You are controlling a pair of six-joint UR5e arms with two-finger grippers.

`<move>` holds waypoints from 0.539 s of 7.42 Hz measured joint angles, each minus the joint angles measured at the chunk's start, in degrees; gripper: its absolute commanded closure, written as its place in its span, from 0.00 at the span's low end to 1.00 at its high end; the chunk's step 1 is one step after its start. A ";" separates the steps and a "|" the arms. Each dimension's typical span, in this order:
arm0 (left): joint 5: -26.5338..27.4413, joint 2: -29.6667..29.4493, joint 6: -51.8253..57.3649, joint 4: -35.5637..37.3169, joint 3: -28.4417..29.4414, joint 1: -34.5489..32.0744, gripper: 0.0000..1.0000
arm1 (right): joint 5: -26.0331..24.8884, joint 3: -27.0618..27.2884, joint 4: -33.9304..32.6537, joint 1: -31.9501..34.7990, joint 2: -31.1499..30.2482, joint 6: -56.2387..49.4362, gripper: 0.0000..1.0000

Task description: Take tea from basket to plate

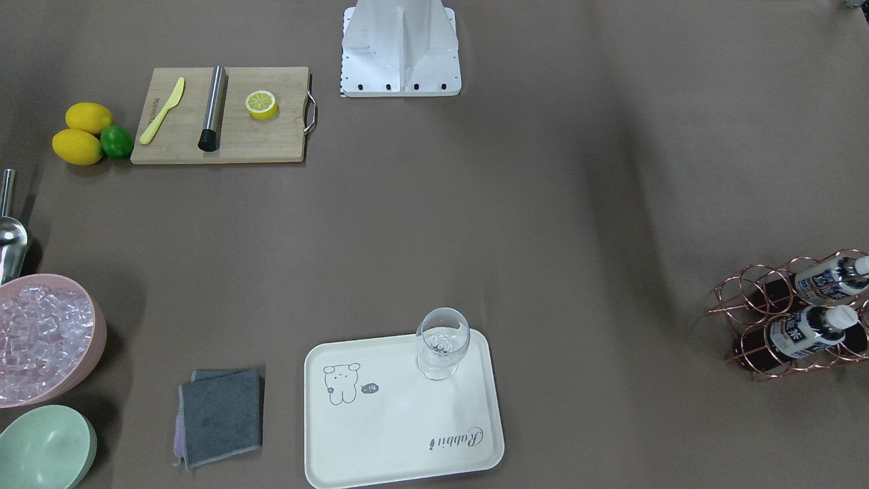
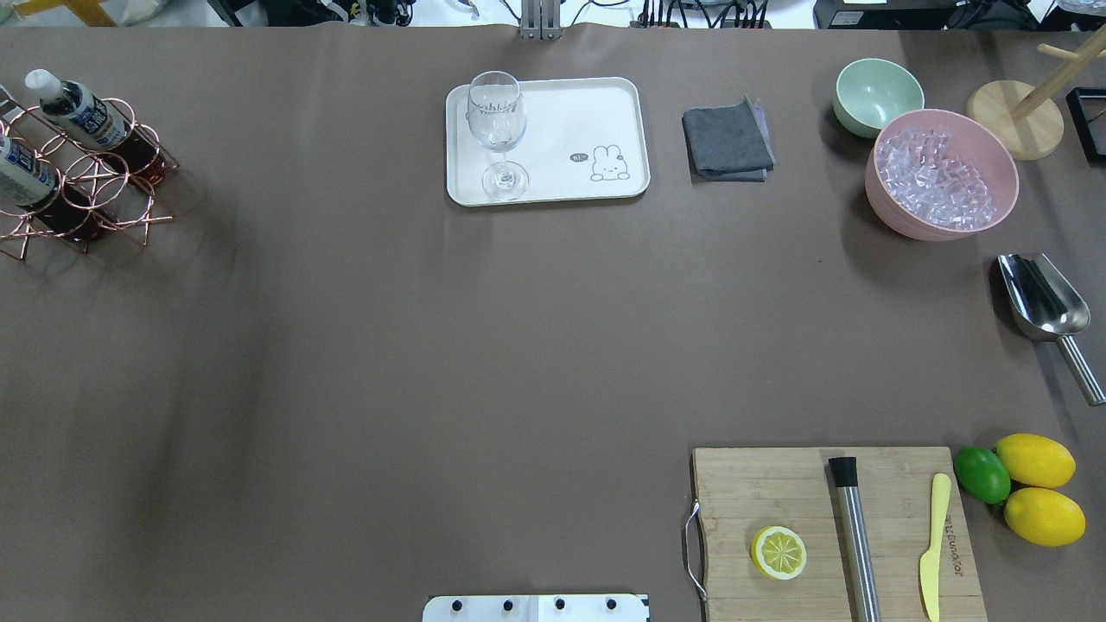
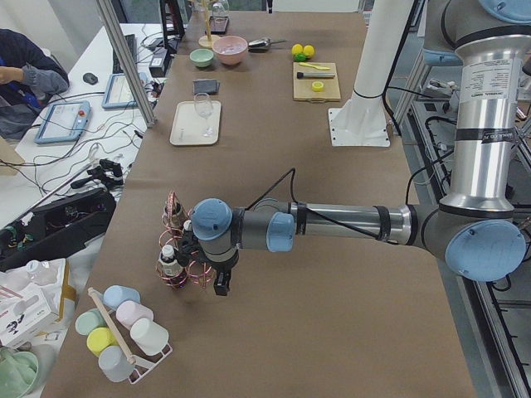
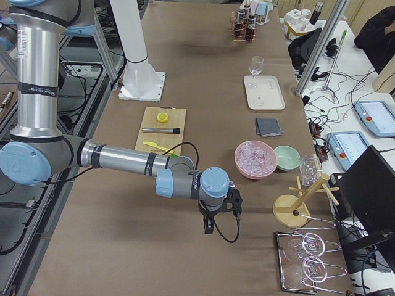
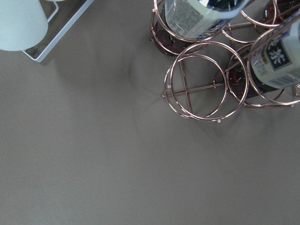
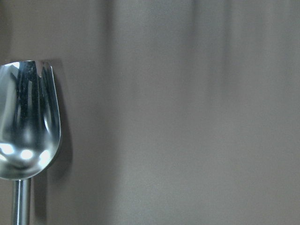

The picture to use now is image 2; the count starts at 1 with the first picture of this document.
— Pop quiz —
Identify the copper wire bottle basket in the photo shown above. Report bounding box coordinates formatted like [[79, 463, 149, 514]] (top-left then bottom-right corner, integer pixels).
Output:
[[3, 89, 181, 248]]

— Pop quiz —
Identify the tea bottle white cap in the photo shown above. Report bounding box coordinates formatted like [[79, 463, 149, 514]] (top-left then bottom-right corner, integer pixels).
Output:
[[24, 68, 168, 186]]

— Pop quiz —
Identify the cream rabbit tray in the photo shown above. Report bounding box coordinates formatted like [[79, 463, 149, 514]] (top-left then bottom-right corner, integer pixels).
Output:
[[445, 76, 651, 207]]

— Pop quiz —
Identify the clear wine glass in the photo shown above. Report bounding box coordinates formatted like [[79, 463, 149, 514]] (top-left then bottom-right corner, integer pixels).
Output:
[[466, 71, 528, 201]]

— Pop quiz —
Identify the grey folded cloth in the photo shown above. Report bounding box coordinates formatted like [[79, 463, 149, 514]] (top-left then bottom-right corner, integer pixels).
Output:
[[681, 97, 778, 182]]

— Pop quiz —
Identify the wooden cutting board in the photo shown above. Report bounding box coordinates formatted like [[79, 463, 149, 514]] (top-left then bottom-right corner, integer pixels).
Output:
[[691, 447, 953, 621]]

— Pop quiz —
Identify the half lemon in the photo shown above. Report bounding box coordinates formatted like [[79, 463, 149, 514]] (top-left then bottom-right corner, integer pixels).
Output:
[[750, 526, 807, 581]]

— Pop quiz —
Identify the steel muddler black tip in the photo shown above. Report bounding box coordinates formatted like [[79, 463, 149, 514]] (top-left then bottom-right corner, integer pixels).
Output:
[[827, 456, 881, 621]]

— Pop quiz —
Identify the green bowl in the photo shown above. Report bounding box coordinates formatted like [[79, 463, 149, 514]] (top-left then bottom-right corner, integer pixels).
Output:
[[833, 58, 925, 138]]

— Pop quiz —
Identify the pink bowl with ice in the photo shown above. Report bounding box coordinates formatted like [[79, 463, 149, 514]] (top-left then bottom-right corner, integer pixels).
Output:
[[865, 108, 1020, 241]]

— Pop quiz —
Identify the yellow plastic knife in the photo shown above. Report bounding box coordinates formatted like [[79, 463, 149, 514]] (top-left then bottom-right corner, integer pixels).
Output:
[[918, 473, 951, 621]]

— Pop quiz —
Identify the green lime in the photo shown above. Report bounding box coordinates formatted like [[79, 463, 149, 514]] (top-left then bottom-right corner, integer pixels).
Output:
[[953, 446, 1012, 505]]

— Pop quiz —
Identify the metal ice scoop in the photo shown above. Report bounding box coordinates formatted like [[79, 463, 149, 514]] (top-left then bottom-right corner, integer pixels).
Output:
[[998, 253, 1105, 407]]

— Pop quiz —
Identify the yellow lemon upper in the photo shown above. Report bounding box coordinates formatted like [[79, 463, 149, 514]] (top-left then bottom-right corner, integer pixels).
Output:
[[993, 433, 1076, 489]]

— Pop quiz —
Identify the yellow lemon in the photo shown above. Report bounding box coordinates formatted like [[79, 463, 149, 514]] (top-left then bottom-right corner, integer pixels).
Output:
[[1003, 487, 1087, 547], [993, 433, 1076, 489]]

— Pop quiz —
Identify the wooden cup tree stand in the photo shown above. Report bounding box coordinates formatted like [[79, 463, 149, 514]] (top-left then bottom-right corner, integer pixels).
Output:
[[966, 29, 1105, 160]]

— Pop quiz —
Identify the yellow lemon lower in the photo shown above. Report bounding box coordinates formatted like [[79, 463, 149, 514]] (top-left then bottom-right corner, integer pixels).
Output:
[[1003, 487, 1087, 547]]

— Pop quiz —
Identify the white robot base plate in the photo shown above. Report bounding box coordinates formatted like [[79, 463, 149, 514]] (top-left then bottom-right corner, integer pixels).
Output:
[[422, 593, 653, 621]]

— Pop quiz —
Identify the black frame stand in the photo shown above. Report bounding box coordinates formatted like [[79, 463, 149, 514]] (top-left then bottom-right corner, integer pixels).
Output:
[[1065, 87, 1105, 165]]

